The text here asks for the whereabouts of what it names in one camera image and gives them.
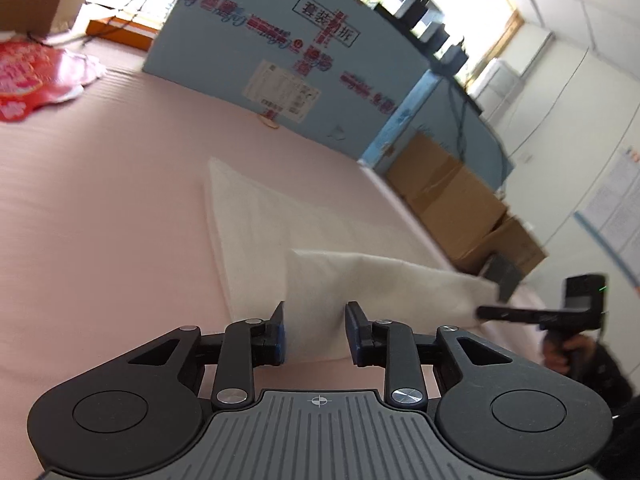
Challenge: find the black power adapter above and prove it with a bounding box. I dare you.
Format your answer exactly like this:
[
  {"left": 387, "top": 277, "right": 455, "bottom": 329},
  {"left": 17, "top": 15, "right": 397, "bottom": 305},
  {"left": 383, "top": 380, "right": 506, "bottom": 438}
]
[{"left": 439, "top": 41, "right": 469, "bottom": 76}]

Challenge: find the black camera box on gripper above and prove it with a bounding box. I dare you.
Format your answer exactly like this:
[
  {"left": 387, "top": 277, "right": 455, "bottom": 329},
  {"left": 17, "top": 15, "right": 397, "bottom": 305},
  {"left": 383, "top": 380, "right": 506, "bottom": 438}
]
[{"left": 563, "top": 273, "right": 608, "bottom": 314}]

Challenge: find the orange flat box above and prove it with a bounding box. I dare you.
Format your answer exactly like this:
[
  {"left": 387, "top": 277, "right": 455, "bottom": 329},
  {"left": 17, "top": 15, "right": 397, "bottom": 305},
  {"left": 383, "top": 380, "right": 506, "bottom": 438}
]
[{"left": 85, "top": 16, "right": 158, "bottom": 52}]

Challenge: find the white air conditioner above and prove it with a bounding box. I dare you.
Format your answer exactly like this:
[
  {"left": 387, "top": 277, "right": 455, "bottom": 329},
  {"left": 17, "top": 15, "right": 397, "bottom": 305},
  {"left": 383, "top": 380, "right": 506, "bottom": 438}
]
[{"left": 469, "top": 58, "right": 523, "bottom": 122}]

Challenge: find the red paper decoration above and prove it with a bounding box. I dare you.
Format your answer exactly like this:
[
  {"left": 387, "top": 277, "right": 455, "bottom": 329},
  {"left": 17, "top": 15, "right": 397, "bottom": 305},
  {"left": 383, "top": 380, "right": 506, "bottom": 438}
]
[{"left": 0, "top": 40, "right": 106, "bottom": 122}]

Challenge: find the small grey block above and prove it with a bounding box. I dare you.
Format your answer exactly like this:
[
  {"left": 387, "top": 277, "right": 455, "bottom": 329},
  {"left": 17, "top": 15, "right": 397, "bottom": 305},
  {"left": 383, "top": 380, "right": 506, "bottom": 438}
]
[{"left": 478, "top": 252, "right": 524, "bottom": 304}]

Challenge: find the light blue cardboard box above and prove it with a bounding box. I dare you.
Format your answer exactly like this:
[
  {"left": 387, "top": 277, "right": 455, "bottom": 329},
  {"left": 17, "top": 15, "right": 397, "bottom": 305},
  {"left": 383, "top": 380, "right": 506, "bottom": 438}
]
[{"left": 143, "top": 0, "right": 512, "bottom": 188}]

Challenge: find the person's right hand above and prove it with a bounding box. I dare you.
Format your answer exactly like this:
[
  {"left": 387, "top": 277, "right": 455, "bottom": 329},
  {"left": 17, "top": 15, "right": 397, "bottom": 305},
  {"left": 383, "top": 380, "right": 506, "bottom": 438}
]
[{"left": 541, "top": 333, "right": 597, "bottom": 376}]

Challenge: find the black sleeved right forearm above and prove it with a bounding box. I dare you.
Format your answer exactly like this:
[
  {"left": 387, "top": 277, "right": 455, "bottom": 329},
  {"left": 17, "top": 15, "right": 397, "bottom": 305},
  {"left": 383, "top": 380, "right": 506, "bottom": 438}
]
[{"left": 565, "top": 335, "right": 639, "bottom": 415}]

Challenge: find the black cable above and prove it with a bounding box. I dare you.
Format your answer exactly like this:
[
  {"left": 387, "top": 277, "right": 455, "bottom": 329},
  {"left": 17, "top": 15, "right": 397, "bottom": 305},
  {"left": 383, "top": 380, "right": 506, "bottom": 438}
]
[{"left": 444, "top": 79, "right": 474, "bottom": 162}]

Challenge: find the orange rubber band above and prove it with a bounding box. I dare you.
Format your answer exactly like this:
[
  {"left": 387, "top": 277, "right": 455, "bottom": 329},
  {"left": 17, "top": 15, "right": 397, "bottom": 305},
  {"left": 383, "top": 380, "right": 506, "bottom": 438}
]
[{"left": 257, "top": 114, "right": 280, "bottom": 130}]

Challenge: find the wall information poster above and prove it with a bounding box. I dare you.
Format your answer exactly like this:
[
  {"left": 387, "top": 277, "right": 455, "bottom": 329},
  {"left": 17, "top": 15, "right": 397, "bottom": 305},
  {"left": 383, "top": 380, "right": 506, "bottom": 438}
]
[{"left": 574, "top": 146, "right": 639, "bottom": 292}]

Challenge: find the white fabric shopping bag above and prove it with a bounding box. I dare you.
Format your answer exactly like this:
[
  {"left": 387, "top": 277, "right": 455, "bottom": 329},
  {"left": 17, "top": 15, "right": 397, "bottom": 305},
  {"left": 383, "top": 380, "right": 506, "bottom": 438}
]
[{"left": 206, "top": 158, "right": 498, "bottom": 363}]

